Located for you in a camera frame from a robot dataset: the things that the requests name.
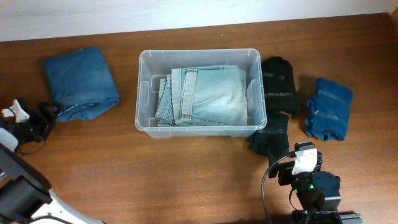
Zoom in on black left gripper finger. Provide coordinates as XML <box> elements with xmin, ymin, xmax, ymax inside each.
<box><xmin>37</xmin><ymin>102</ymin><xmax>63</xmax><ymax>120</ymax></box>
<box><xmin>34</xmin><ymin>125</ymin><xmax>53</xmax><ymax>142</ymax></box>

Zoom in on dark blue jeans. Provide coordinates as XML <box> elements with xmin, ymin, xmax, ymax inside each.
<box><xmin>44</xmin><ymin>47</ymin><xmax>120</xmax><ymax>122</ymax></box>

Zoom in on blue taped shirt bundle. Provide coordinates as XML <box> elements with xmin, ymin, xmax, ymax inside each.
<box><xmin>305</xmin><ymin>78</ymin><xmax>353</xmax><ymax>141</ymax></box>

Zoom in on light blue jeans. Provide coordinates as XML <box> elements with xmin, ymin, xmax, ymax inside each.
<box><xmin>155</xmin><ymin>65</ymin><xmax>248</xmax><ymax>127</ymax></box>

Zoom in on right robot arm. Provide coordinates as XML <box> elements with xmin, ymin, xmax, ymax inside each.
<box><xmin>266</xmin><ymin>148</ymin><xmax>341</xmax><ymax>213</ymax></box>

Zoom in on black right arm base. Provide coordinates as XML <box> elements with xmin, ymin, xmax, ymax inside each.
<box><xmin>290</xmin><ymin>211</ymin><xmax>363</xmax><ymax>224</ymax></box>

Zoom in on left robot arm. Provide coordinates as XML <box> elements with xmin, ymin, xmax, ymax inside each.
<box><xmin>1</xmin><ymin>100</ymin><xmax>103</xmax><ymax>224</ymax></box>

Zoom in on black taped cloth bundle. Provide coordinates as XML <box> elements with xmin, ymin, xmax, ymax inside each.
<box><xmin>246</xmin><ymin>112</ymin><xmax>289</xmax><ymax>157</ymax></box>

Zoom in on black taped shirt bundle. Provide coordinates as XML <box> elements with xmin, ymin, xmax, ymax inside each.
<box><xmin>261</xmin><ymin>57</ymin><xmax>300</xmax><ymax>116</ymax></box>

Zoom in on clear plastic storage bin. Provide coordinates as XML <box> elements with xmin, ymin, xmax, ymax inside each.
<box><xmin>135</xmin><ymin>49</ymin><xmax>267</xmax><ymax>138</ymax></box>

